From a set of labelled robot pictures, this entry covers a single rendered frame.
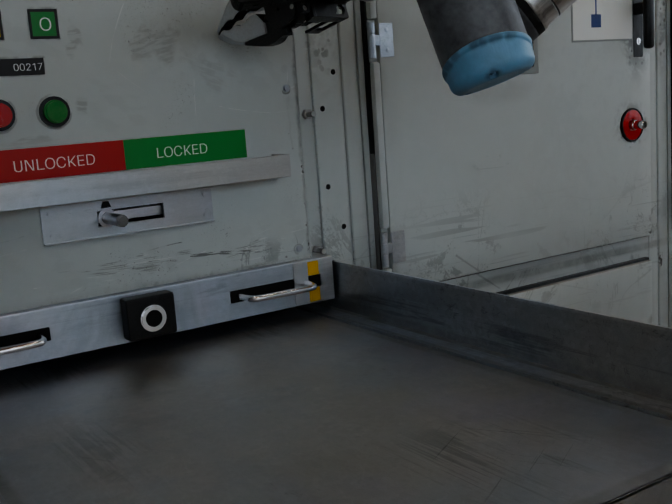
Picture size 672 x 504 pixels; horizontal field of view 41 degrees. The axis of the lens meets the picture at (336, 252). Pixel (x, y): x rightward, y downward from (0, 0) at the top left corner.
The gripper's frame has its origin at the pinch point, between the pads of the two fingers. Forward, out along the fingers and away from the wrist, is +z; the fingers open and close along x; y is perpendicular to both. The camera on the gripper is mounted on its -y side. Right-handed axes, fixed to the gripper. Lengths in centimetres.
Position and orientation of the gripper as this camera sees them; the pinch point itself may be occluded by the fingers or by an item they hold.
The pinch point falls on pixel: (221, 31)
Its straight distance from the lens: 111.6
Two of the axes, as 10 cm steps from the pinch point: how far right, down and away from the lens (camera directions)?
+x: -2.6, -9.7, 0.1
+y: 6.6, -1.7, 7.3
